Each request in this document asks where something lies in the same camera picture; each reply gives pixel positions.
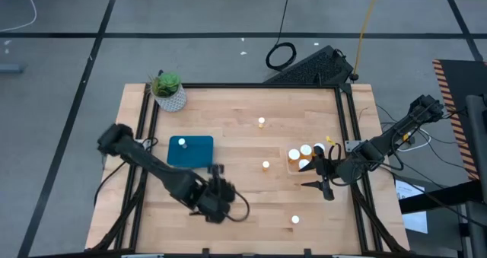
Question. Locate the orange tray with white balls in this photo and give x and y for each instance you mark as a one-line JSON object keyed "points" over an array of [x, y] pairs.
{"points": [[291, 170]]}

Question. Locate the grey floor bracket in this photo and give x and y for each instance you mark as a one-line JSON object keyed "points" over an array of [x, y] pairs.
{"points": [[9, 67]]}

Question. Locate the white paper sheet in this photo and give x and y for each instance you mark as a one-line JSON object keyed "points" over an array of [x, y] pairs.
{"points": [[414, 220]]}

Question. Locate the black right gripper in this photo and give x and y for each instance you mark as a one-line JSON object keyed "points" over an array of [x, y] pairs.
{"points": [[327, 170]]}

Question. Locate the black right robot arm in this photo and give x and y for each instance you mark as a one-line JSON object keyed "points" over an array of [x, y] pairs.
{"points": [[380, 142]]}

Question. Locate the black keyboard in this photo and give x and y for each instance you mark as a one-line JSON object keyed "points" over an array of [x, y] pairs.
{"points": [[312, 69]]}

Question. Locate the hazard striped floor mat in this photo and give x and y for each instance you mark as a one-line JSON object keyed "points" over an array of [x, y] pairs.
{"points": [[464, 83]]}

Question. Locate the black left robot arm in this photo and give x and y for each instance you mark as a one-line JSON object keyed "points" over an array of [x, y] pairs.
{"points": [[152, 163]]}

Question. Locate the yellow gripper tag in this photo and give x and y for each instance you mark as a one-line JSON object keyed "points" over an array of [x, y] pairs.
{"points": [[330, 140]]}

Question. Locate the grey mounting plate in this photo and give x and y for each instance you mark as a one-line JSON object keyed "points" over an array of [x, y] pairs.
{"points": [[352, 145]]}

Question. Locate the black metal bar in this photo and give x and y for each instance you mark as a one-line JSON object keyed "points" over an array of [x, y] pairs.
{"points": [[437, 199]]}

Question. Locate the white ball table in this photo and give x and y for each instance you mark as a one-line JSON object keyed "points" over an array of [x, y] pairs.
{"points": [[261, 120], [265, 164]]}

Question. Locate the grey metal post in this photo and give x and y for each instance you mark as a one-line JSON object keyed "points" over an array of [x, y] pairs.
{"points": [[475, 144]]}

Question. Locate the large orange pill bottle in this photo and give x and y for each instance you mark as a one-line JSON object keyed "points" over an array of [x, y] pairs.
{"points": [[303, 163], [294, 154], [319, 147], [306, 149]]}

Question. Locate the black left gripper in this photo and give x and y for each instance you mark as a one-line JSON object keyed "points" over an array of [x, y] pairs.
{"points": [[213, 201]]}

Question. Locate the potted green succulent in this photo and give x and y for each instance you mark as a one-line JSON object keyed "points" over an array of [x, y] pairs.
{"points": [[171, 98]]}

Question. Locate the teal plastic bin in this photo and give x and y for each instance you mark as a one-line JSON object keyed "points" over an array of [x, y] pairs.
{"points": [[198, 153]]}

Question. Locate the black table frame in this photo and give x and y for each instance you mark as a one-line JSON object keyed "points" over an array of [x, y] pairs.
{"points": [[243, 85]]}

